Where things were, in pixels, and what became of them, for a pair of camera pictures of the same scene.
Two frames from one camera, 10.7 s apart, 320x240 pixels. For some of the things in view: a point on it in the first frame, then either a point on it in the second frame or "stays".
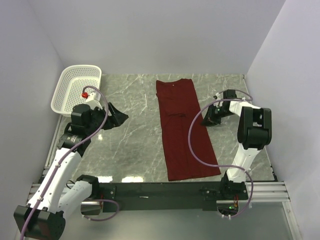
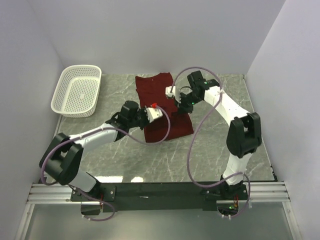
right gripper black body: (216, 114) → (185, 106)
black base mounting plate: (170, 196) stays
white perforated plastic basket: (73, 79) stays
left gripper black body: (108, 118) → (144, 120)
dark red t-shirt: (178, 103) → (150, 90)
